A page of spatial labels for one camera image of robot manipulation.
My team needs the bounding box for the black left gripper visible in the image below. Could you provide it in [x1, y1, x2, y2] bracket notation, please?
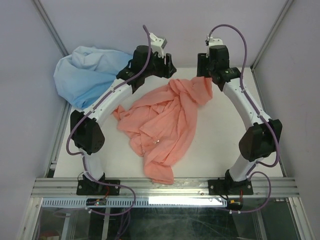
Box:
[143, 49, 177, 79]

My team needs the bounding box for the salmon pink hooded jacket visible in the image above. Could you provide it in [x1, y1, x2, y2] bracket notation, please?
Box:
[112, 76, 213, 185]

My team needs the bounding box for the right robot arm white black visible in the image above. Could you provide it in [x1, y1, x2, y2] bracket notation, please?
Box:
[197, 44, 283, 196]

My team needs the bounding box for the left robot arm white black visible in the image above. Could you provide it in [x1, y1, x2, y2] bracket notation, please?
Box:
[67, 45, 177, 196]

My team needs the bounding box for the light blue cloth garment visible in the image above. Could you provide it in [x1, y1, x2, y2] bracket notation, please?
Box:
[53, 46, 132, 109]

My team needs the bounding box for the right wrist camera white silver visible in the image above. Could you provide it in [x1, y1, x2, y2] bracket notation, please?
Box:
[205, 35, 224, 47]

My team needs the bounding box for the wrist camera white silver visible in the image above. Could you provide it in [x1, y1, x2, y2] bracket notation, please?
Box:
[149, 32, 167, 58]
[205, 35, 224, 47]

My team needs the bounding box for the left wrist camera white silver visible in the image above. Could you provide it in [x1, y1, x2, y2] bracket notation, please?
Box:
[149, 32, 167, 58]

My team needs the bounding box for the right aluminium corner post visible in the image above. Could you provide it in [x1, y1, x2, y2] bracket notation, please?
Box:
[249, 0, 295, 72]

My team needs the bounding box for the aluminium corner post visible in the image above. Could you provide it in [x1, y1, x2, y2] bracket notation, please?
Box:
[31, 0, 69, 57]
[249, 0, 295, 72]

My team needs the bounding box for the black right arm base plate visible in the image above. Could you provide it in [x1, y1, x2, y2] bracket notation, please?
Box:
[207, 178, 254, 196]

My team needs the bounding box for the grey slotted cable duct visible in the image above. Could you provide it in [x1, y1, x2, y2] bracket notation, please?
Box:
[42, 196, 227, 209]

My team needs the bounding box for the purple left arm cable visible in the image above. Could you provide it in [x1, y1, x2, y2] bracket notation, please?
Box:
[65, 24, 137, 240]

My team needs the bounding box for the left aluminium corner post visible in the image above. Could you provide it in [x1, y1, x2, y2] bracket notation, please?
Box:
[31, 0, 69, 57]

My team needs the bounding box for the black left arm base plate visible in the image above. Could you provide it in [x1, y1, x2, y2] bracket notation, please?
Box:
[76, 178, 121, 196]

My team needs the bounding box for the aluminium front rail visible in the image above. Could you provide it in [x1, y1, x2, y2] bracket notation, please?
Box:
[31, 174, 299, 198]

